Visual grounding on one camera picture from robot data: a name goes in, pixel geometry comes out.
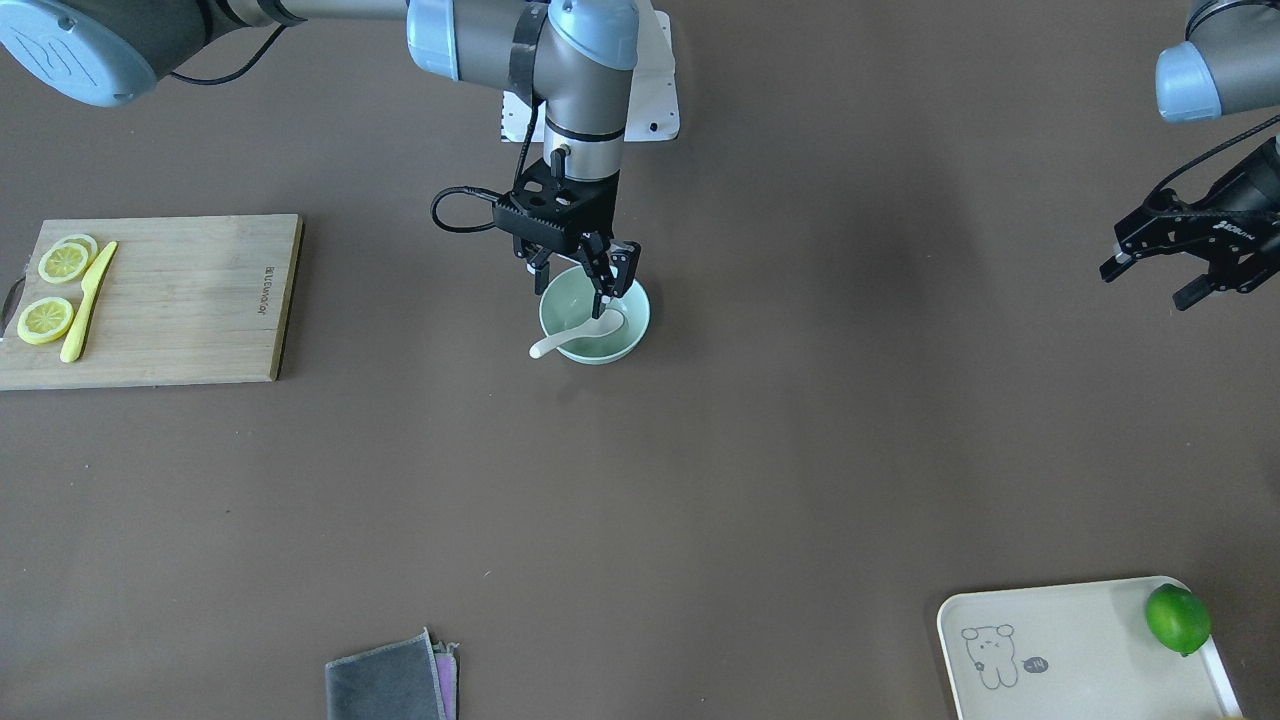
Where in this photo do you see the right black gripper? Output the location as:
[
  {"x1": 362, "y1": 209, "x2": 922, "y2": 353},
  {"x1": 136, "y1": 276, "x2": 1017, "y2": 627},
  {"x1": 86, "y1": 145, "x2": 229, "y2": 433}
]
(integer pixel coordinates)
[{"x1": 559, "y1": 176, "x2": 643, "y2": 319}]

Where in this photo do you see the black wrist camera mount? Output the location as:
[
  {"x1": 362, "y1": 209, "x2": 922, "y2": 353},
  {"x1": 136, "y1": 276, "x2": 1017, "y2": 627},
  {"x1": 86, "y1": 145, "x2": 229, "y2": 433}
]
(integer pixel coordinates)
[
  {"x1": 493, "y1": 147, "x2": 594, "y2": 296},
  {"x1": 1114, "y1": 190, "x2": 1254, "y2": 263}
]

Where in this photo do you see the white ceramic spoon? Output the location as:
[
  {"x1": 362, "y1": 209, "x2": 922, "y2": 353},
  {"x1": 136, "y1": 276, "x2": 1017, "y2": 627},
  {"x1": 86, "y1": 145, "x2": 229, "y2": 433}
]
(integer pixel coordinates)
[{"x1": 527, "y1": 307, "x2": 625, "y2": 359}]

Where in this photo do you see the lemon slice near handle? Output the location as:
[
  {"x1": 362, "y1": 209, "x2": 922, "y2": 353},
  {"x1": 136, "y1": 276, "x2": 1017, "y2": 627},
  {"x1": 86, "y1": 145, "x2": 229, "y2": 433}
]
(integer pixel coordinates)
[{"x1": 17, "y1": 296, "x2": 76, "y2": 346}]

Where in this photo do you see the green lime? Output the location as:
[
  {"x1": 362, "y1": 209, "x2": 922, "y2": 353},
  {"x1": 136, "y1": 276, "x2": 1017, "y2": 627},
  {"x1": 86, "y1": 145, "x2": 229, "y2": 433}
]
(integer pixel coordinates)
[{"x1": 1144, "y1": 583, "x2": 1212, "y2": 657}]

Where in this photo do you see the bamboo cutting board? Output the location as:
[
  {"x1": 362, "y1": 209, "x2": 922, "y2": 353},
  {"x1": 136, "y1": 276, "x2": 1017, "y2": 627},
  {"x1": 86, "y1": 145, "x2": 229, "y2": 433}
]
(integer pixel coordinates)
[{"x1": 1, "y1": 214, "x2": 305, "y2": 391}]

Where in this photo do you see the cream serving tray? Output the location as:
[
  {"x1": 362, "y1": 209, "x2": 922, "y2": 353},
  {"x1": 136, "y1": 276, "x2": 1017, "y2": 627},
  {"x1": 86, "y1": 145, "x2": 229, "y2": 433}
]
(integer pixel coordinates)
[{"x1": 936, "y1": 577, "x2": 1244, "y2": 719}]

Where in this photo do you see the yellow plastic knife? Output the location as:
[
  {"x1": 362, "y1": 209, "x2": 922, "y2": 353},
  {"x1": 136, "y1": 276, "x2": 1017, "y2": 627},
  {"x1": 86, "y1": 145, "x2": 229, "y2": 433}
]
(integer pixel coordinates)
[{"x1": 60, "y1": 241, "x2": 119, "y2": 363}]

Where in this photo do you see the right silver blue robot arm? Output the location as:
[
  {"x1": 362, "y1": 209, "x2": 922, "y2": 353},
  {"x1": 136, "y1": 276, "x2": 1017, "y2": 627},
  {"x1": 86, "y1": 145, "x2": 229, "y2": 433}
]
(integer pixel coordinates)
[{"x1": 1, "y1": 1, "x2": 643, "y2": 316}]

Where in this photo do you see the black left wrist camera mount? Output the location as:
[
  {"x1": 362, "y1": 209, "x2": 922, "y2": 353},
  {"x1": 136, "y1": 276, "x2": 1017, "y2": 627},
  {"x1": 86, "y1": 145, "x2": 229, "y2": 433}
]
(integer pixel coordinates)
[{"x1": 1114, "y1": 190, "x2": 1254, "y2": 263}]

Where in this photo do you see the pale green ceramic bowl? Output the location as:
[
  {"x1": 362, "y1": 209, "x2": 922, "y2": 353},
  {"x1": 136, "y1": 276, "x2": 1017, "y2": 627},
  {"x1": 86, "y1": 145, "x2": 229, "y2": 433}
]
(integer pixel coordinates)
[{"x1": 539, "y1": 266, "x2": 652, "y2": 365}]

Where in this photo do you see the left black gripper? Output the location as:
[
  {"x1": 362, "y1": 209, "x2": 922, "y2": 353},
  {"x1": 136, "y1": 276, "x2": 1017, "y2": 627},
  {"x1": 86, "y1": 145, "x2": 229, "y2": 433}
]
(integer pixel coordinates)
[{"x1": 1100, "y1": 138, "x2": 1279, "y2": 311}]

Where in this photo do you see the grey folded cloth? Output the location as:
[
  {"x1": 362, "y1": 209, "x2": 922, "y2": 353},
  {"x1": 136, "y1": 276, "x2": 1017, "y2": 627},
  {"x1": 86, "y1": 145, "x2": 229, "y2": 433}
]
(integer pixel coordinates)
[{"x1": 325, "y1": 629, "x2": 460, "y2": 719}]

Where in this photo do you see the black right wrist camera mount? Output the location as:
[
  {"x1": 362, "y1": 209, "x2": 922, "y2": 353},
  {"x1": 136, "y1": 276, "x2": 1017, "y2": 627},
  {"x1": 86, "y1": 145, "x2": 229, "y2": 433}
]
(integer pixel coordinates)
[{"x1": 493, "y1": 147, "x2": 594, "y2": 296}]

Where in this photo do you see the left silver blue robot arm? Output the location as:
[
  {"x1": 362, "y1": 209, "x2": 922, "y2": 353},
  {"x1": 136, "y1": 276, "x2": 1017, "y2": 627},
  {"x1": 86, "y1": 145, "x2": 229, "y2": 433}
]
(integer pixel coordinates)
[{"x1": 1100, "y1": 1, "x2": 1279, "y2": 311}]

